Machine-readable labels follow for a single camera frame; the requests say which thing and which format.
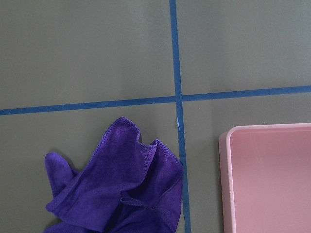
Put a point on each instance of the purple microfiber cloth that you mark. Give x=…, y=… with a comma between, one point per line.
x=126, y=187

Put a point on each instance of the pink plastic bin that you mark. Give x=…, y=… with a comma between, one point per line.
x=266, y=178

